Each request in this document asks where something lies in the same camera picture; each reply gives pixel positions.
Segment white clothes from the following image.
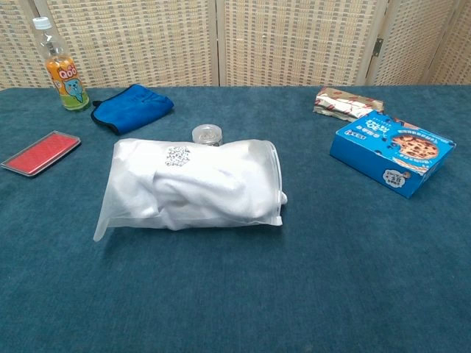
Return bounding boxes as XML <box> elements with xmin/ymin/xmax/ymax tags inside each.
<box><xmin>110</xmin><ymin>141</ymin><xmax>288</xmax><ymax>232</ymax></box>

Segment frosted plastic zip bag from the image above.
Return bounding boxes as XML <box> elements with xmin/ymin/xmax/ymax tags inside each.
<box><xmin>93</xmin><ymin>138</ymin><xmax>288</xmax><ymax>243</ymax></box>

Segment teal table cover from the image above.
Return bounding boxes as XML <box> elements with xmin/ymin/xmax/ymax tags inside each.
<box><xmin>0</xmin><ymin>85</ymin><xmax>471</xmax><ymax>353</ymax></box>

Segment blue folded microfiber cloth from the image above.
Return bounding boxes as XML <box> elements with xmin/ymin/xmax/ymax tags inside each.
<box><xmin>91</xmin><ymin>84</ymin><xmax>174</xmax><ymax>135</ymax></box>

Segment gold red snack package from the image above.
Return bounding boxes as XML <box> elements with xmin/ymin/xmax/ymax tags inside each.
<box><xmin>312</xmin><ymin>86</ymin><xmax>386</xmax><ymax>123</ymax></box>

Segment woven folding screen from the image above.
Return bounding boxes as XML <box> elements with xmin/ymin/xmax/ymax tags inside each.
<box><xmin>0</xmin><ymin>0</ymin><xmax>471</xmax><ymax>90</ymax></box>

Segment blue cookie box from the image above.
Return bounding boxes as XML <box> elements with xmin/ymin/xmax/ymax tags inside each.
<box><xmin>329</xmin><ymin>110</ymin><xmax>458</xmax><ymax>199</ymax></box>

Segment orange Qoo drink bottle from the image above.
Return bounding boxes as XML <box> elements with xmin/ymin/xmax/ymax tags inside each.
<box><xmin>32</xmin><ymin>16</ymin><xmax>91</xmax><ymax>112</ymax></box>

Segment red flat clear case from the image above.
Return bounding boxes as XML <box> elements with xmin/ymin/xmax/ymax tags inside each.
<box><xmin>0</xmin><ymin>129</ymin><xmax>82</xmax><ymax>178</ymax></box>

